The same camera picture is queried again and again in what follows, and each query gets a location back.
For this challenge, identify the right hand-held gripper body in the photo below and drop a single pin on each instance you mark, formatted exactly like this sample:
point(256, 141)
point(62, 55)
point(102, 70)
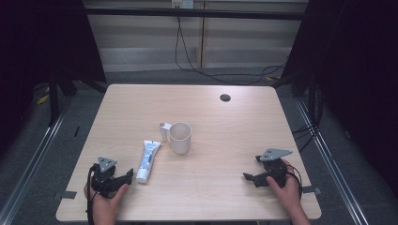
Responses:
point(275, 170)

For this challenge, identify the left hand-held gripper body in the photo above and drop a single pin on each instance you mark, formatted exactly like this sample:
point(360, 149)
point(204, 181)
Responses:
point(104, 179)

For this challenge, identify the white and blue toothpaste tube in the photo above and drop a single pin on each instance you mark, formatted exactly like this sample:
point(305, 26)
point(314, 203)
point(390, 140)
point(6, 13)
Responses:
point(148, 161)

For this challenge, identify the person's left hand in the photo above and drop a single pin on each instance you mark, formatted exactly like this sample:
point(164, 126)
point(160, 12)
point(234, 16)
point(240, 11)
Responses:
point(104, 204)

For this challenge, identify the person's right hand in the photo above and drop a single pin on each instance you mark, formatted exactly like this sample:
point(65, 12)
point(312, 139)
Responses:
point(287, 193)

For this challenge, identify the grey tape strip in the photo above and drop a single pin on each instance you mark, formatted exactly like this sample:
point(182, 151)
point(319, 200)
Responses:
point(311, 190)
point(65, 195)

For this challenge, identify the yellow floor tape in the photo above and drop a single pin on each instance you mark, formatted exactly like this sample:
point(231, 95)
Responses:
point(42, 99)
point(272, 78)

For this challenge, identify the black metal stand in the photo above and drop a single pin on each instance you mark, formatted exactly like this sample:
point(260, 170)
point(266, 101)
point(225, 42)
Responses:
point(53, 100)

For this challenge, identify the black curtain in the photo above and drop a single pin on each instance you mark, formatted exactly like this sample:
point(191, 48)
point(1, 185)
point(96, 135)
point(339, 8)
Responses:
point(43, 47)
point(353, 78)

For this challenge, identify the black horizontal bar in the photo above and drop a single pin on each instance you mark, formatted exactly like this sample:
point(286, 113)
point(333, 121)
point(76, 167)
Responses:
point(194, 13)

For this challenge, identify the metal floor rail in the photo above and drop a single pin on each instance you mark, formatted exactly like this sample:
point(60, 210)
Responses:
point(334, 168)
point(29, 168)

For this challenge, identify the white wall outlet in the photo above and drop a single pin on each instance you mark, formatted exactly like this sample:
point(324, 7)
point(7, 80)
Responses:
point(182, 3)

